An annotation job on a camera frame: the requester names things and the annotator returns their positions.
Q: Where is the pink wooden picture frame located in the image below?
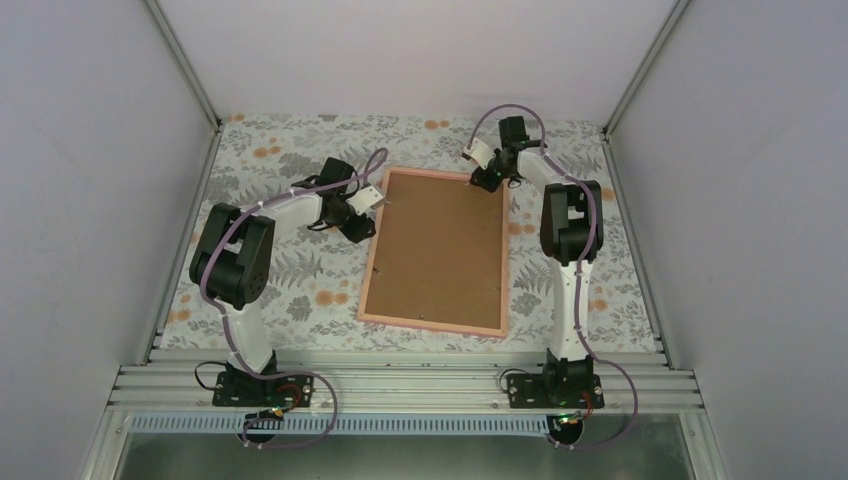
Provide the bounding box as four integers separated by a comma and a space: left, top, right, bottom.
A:
356, 165, 513, 339

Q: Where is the brown frame backing board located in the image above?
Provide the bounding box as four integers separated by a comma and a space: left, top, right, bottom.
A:
364, 173, 506, 331

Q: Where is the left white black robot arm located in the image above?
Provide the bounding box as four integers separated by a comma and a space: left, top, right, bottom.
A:
189, 147, 388, 405

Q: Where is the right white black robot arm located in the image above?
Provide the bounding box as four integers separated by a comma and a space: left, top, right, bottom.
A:
462, 116, 603, 409

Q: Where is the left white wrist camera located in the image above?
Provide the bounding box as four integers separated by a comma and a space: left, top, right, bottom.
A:
347, 185, 385, 215

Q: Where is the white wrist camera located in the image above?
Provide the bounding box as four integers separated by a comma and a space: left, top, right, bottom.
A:
461, 138, 496, 170
347, 185, 385, 215

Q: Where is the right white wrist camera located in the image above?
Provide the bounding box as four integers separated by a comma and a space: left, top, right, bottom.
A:
461, 138, 496, 170

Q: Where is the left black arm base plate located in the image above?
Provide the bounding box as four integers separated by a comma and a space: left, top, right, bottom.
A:
211, 370, 315, 409

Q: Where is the grey slotted cable duct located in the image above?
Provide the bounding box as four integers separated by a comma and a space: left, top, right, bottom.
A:
127, 412, 548, 437

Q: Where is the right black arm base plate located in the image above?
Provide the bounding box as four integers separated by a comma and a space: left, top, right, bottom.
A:
507, 373, 606, 409

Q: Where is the aluminium mounting rail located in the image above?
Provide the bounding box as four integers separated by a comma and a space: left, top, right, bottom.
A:
108, 349, 704, 414

